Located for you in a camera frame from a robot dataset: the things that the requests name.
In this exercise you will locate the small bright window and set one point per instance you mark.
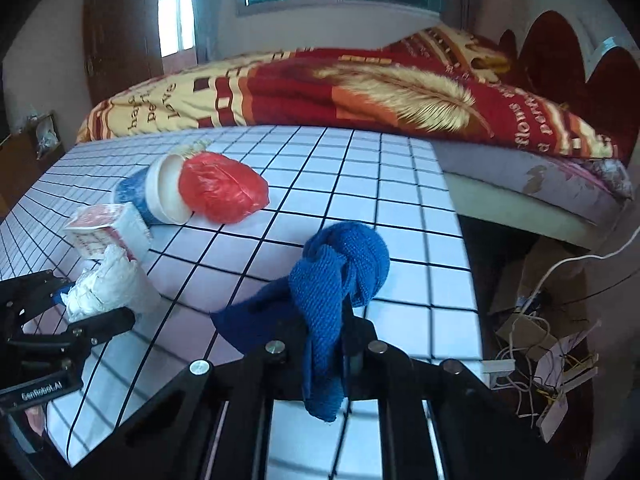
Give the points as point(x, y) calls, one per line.
point(175, 15)

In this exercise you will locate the blue towel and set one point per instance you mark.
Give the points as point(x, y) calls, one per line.
point(335, 280)

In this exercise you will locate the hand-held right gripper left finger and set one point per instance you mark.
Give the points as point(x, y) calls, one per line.
point(280, 360)

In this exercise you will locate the blue paper cup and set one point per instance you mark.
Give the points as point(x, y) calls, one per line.
point(165, 190)

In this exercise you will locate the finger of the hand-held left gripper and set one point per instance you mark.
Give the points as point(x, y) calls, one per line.
point(105, 322)
point(45, 287)

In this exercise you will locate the red white headboard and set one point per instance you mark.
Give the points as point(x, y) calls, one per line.
point(550, 45)

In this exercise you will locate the white checked tablecloth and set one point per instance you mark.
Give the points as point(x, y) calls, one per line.
point(350, 185)

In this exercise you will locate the cardboard box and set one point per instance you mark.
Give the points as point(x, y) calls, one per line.
point(530, 330)

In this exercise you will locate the white paper sheet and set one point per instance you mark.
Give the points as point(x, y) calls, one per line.
point(560, 355)

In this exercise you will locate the white router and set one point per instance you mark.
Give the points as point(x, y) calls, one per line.
point(565, 395)

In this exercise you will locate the floral pillow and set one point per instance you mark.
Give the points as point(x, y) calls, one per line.
point(612, 177)

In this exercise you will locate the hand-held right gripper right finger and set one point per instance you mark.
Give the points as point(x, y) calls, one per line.
point(370, 360)

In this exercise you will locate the red yellow printed blanket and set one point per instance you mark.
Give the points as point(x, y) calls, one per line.
point(350, 95)

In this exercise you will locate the red plastic bag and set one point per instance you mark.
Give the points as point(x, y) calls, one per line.
point(220, 187)

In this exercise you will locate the white power strip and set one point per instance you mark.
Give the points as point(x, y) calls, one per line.
point(497, 370)

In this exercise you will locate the wooden side cabinet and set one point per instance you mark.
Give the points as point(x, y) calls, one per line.
point(20, 170)

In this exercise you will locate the red white small carton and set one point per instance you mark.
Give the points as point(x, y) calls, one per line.
point(107, 230)

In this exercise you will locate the brown wooden wardrobe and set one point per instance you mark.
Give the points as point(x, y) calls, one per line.
point(120, 40)

